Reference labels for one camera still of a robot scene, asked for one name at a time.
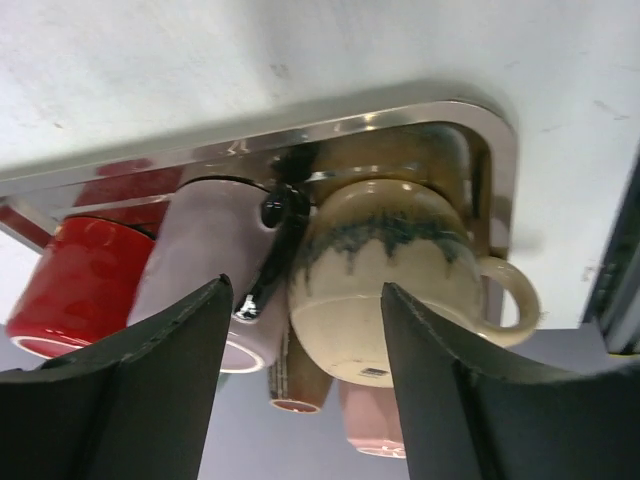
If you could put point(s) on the aluminium table edge rail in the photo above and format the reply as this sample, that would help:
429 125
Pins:
613 306

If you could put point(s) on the cream mug with blue drips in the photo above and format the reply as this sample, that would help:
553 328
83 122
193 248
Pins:
381 231

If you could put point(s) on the brown striped mug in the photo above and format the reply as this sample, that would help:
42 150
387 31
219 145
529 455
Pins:
295 383

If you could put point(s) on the red mug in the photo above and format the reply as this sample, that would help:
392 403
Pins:
82 288

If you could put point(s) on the lavender mug with black handle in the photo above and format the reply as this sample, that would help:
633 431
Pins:
226 225

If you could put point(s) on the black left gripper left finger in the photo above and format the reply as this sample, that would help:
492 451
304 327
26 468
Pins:
134 405

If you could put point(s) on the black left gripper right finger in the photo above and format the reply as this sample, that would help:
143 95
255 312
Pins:
470 409

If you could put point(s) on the pink mug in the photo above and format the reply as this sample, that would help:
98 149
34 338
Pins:
371 420

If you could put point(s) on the stainless steel tray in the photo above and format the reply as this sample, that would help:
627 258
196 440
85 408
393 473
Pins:
133 184

